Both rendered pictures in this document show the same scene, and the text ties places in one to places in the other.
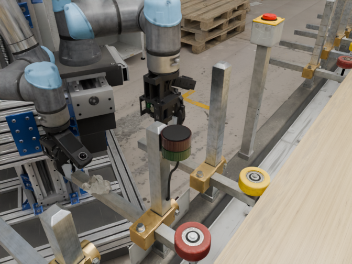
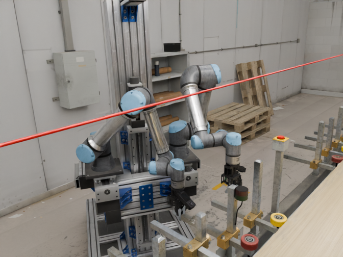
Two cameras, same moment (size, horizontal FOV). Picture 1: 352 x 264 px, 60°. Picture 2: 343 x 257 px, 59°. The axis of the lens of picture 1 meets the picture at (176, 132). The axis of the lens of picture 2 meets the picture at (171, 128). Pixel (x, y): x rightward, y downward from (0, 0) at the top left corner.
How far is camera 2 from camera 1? 0.89 m
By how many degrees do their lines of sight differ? 19
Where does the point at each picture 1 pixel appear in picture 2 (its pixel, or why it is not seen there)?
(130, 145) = not seen: hidden behind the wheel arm
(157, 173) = (231, 209)
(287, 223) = (295, 236)
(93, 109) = (187, 183)
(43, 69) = (179, 161)
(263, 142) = (285, 207)
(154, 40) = (230, 150)
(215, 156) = (256, 208)
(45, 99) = (178, 175)
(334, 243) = (318, 245)
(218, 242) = not seen: outside the picture
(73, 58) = (176, 155)
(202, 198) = not seen: hidden behind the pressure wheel
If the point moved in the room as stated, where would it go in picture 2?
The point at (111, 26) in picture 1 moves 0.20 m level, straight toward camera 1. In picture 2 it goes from (210, 144) to (220, 160)
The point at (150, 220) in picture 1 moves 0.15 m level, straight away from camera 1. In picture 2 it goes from (226, 235) to (221, 217)
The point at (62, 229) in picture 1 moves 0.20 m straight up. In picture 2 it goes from (203, 220) to (203, 178)
